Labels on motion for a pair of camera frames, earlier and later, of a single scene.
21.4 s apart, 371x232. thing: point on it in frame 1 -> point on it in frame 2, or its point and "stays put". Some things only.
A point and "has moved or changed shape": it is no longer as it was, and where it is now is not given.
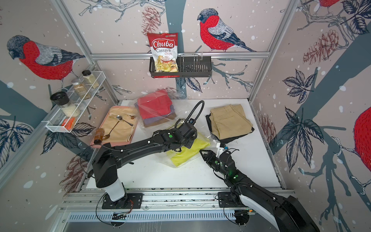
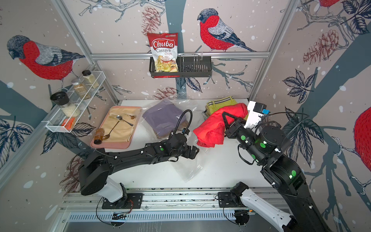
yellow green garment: (179, 156) has moved or changed shape
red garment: (154, 105) -> (230, 120)
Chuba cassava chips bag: (164, 47) stays put
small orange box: (68, 123) stays put
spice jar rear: (90, 79) stays put
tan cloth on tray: (119, 124) stays put
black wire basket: (187, 66) stays put
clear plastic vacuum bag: (160, 109) has moved or changed shape
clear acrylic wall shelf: (65, 117) stays put
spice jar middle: (80, 89) stays put
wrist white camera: (220, 150) -> (255, 110)
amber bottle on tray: (99, 134) stays put
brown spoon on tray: (107, 137) stays put
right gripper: (210, 154) -> (234, 130)
